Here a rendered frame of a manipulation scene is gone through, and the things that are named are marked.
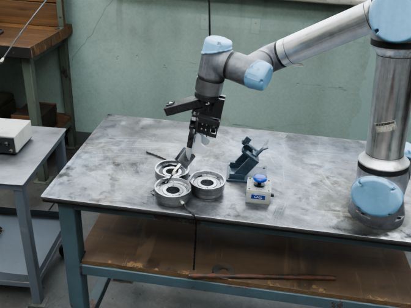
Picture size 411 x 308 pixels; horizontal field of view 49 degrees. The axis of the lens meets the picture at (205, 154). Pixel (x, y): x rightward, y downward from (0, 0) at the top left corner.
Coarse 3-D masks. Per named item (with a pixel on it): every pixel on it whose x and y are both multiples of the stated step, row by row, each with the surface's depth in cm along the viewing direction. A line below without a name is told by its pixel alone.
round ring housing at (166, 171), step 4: (168, 160) 142; (172, 160) 143; (160, 164) 141; (164, 164) 142; (156, 168) 139; (168, 168) 140; (172, 168) 141; (184, 168) 141; (188, 168) 139; (156, 172) 136; (164, 172) 138; (168, 172) 141; (180, 172) 138; (188, 172) 138; (156, 176) 137; (160, 176) 135; (164, 176) 134; (168, 176) 134; (176, 176) 134; (180, 176) 134; (184, 176) 135; (188, 176) 138
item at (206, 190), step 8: (192, 176) 135; (200, 176) 138; (208, 176) 138; (216, 176) 138; (192, 184) 131; (200, 184) 133; (208, 184) 137; (216, 184) 134; (224, 184) 133; (192, 192) 134; (200, 192) 130; (208, 192) 130; (216, 192) 130
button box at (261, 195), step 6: (252, 180) 134; (270, 180) 134; (246, 186) 134; (252, 186) 131; (258, 186) 130; (264, 186) 131; (270, 186) 131; (246, 192) 130; (252, 192) 129; (258, 192) 129; (264, 192) 129; (270, 192) 128; (246, 198) 130; (252, 198) 130; (258, 198) 130; (264, 198) 130; (264, 204) 131
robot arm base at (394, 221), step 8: (352, 208) 128; (400, 208) 124; (352, 216) 128; (360, 216) 125; (368, 216) 124; (392, 216) 122; (400, 216) 125; (368, 224) 124; (376, 224) 123; (384, 224) 123; (392, 224) 123; (400, 224) 125
